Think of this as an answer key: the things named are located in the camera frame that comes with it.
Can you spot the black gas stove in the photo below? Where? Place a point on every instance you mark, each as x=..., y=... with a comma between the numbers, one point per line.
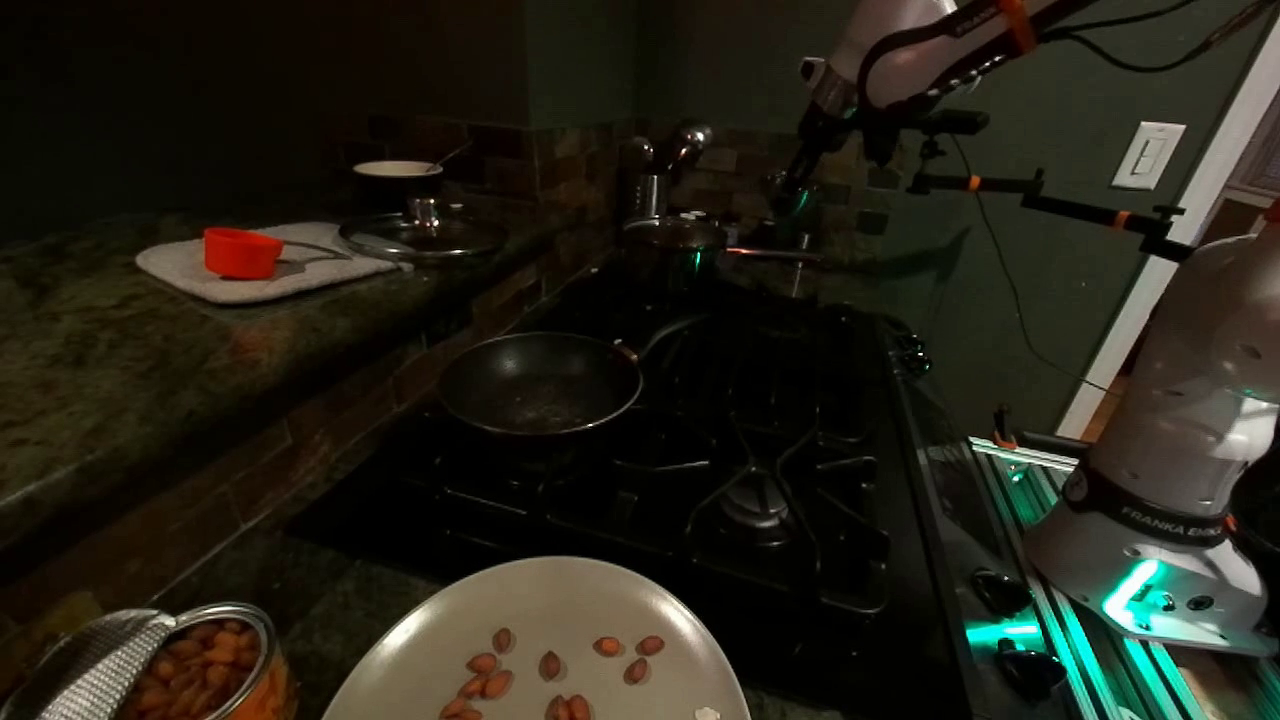
x=774, y=477

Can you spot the glass pot lid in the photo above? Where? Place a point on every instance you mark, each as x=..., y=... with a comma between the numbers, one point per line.
x=420, y=230

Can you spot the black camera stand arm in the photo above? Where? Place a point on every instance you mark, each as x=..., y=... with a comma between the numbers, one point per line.
x=1155, y=230

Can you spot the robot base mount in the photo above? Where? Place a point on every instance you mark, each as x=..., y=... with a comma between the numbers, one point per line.
x=1155, y=575

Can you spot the white wall outlet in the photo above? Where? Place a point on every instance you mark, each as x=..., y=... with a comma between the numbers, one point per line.
x=1148, y=155

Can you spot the white cutting board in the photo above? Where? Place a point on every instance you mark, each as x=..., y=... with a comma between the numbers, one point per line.
x=313, y=259

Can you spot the red measuring cup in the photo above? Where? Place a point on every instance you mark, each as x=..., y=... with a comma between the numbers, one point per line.
x=239, y=253

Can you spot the white plate with peanuts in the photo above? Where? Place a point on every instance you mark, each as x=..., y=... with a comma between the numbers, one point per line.
x=548, y=637

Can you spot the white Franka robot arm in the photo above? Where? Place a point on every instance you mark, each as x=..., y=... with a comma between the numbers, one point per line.
x=1203, y=406

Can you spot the open can of beans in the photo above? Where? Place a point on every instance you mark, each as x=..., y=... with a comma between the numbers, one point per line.
x=214, y=661

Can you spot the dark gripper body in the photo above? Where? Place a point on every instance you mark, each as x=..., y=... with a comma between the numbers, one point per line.
x=791, y=201

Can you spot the steel frying pan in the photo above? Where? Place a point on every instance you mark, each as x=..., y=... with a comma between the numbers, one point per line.
x=548, y=382

